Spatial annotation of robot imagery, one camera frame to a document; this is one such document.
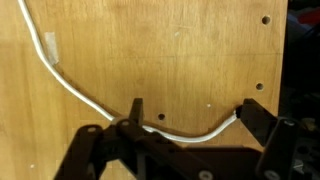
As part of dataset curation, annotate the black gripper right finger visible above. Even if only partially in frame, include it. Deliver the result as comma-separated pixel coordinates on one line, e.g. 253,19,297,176
236,97,300,180

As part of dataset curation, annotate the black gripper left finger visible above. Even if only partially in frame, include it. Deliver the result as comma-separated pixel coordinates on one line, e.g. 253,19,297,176
54,97,216,180

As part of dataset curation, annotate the white rope with black end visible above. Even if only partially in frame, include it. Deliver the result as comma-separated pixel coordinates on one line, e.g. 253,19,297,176
18,0,240,144

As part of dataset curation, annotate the small white tape piece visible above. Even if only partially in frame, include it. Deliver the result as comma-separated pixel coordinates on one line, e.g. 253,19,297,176
44,32,60,65

